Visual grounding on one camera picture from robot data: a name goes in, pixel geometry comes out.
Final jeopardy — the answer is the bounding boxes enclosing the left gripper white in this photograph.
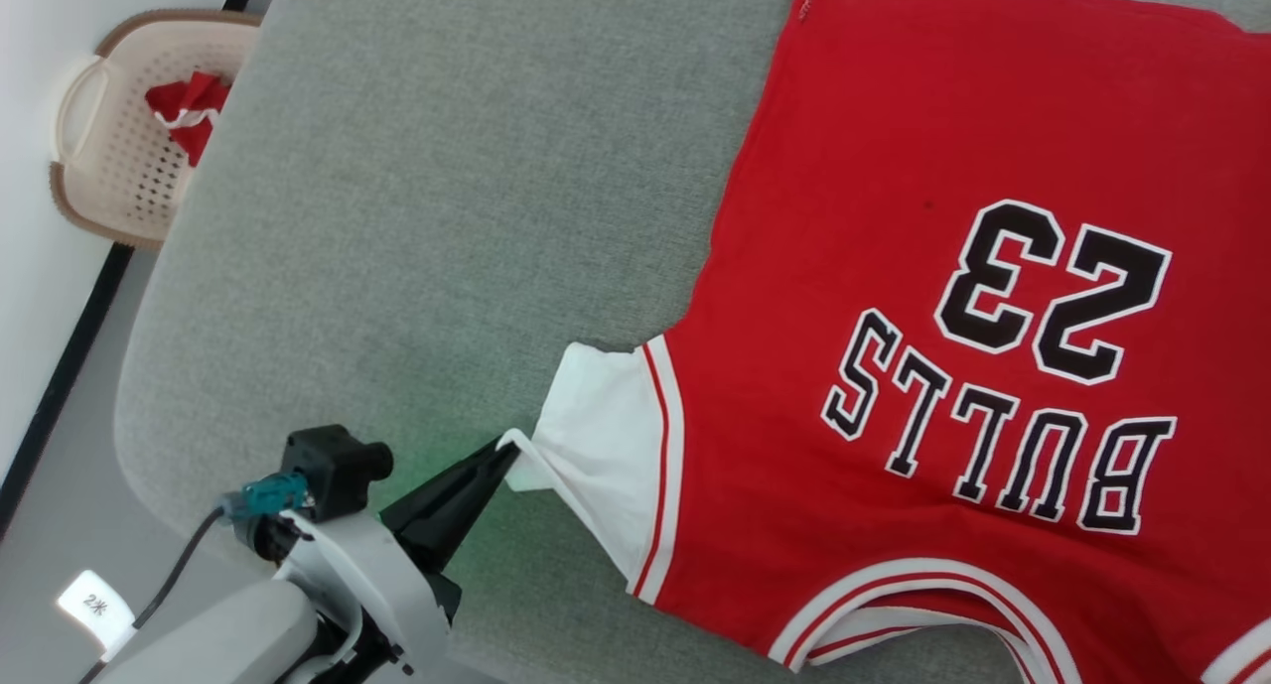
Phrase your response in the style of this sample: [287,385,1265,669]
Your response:
[278,438,521,679]

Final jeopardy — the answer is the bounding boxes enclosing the red Bulls 23 jersey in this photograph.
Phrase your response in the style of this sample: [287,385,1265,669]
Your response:
[496,0,1271,684]

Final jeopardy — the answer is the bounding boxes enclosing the red garment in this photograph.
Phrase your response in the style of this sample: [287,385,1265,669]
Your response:
[145,70,233,168]

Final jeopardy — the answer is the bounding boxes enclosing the grey fabric sofa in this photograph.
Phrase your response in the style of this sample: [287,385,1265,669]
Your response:
[114,0,1271,684]

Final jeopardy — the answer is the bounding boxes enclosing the black floor skirting strip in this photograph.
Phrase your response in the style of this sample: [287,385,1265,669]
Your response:
[0,0,265,542]

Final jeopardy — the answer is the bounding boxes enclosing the beige plastic laundry basket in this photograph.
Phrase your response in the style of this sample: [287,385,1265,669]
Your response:
[49,9,262,251]

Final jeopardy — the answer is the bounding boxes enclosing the teal cable connector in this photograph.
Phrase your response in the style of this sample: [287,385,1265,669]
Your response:
[221,472,311,522]

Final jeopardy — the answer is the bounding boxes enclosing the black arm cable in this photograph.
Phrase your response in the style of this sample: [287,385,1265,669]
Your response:
[77,505,227,684]

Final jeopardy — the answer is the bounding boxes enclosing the white cable label tag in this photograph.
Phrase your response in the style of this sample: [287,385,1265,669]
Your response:
[57,569,137,663]

